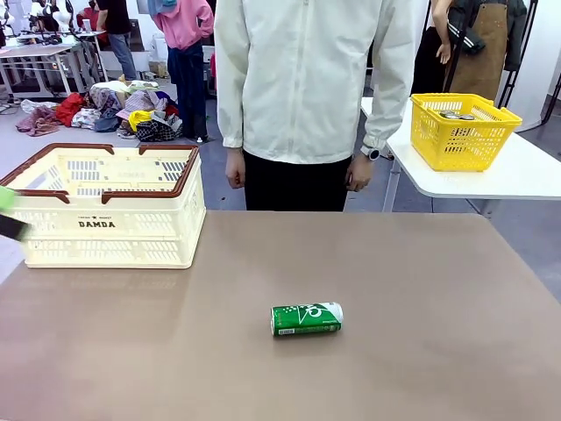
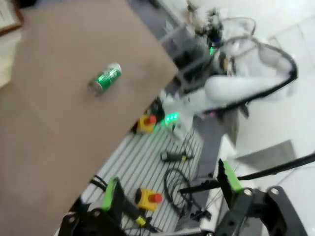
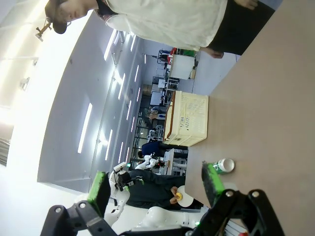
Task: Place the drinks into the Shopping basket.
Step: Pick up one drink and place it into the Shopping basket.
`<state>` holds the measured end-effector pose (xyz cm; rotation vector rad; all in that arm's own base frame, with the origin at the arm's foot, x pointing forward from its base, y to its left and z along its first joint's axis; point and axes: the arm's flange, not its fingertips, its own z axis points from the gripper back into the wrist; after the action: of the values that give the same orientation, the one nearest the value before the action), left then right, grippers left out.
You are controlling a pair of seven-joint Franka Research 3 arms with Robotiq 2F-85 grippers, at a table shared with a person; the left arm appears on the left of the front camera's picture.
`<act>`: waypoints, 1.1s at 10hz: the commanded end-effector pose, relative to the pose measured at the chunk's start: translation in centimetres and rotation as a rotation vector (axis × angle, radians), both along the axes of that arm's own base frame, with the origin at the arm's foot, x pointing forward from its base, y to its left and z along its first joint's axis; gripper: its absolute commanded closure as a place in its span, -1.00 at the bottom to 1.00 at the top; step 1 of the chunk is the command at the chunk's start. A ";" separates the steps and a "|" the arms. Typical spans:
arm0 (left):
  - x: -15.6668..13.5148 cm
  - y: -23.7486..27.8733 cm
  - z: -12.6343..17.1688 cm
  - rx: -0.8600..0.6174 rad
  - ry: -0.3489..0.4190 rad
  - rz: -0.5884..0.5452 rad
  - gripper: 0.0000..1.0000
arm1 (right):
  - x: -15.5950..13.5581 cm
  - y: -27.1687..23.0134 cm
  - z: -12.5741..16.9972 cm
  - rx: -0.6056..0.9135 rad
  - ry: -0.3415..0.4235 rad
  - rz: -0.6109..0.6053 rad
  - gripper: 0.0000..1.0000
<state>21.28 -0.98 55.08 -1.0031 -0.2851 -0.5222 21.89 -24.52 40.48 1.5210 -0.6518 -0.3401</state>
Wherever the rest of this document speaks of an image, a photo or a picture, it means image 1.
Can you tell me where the green soda can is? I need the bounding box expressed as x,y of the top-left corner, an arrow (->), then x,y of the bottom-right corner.
270,301 -> 344,339

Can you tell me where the person's right sleeved forearm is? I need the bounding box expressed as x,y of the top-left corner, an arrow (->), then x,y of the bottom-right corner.
215,78 -> 246,151

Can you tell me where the person's left sleeved forearm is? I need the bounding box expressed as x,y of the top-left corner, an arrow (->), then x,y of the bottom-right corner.
362,78 -> 414,153

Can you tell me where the cream plastic shopping basket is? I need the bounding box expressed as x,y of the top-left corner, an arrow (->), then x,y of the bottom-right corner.
0,142 -> 207,269

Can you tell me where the yellow plastic basket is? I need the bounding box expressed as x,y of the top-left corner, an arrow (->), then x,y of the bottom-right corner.
410,92 -> 523,172

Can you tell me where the person's right hand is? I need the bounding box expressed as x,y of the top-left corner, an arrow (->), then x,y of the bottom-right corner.
225,148 -> 247,189

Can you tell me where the person's left hand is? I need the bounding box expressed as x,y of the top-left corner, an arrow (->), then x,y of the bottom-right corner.
345,153 -> 373,193

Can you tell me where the pink patterned cloth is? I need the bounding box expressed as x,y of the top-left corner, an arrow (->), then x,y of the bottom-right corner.
16,104 -> 61,138

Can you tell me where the red cloth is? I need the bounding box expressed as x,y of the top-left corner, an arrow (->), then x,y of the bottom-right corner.
54,91 -> 88,128

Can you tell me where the blue white patterned cloth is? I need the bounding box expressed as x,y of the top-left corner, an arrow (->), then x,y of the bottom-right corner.
71,106 -> 105,131

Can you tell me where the grey background table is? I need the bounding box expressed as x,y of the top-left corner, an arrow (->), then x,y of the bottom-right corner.
0,42 -> 85,100

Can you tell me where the yellow cloth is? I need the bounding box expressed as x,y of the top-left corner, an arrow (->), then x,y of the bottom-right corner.
128,110 -> 155,132

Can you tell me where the black white checked cloth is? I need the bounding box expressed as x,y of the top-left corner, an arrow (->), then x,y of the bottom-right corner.
135,117 -> 183,143

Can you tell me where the white background table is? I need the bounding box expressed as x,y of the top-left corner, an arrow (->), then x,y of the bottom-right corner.
76,29 -> 110,85

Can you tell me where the seated person in red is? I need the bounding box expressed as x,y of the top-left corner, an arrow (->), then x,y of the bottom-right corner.
75,0 -> 109,45

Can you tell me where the person in black shirt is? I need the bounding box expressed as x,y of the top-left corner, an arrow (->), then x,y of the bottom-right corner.
95,0 -> 139,82

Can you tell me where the person in pink hoodie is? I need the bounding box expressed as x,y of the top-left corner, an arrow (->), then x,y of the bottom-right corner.
147,0 -> 216,142

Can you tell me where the person in white jacket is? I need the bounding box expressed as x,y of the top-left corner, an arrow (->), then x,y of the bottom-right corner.
214,0 -> 415,211

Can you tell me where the black hanging garment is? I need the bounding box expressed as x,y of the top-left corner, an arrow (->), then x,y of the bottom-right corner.
411,25 -> 449,96

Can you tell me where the mannequin with brown apron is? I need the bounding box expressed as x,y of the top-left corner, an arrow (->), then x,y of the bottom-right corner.
431,0 -> 528,107

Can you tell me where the white side table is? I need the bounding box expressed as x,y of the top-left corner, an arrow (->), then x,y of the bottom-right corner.
359,96 -> 561,214

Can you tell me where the black stand pole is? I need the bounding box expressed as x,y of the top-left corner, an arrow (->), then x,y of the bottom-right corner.
541,73 -> 561,127

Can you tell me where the black garment rack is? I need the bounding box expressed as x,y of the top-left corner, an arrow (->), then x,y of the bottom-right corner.
494,0 -> 541,109

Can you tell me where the brown basket handle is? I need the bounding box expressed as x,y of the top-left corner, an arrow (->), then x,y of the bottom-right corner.
100,144 -> 201,205
0,142 -> 116,205

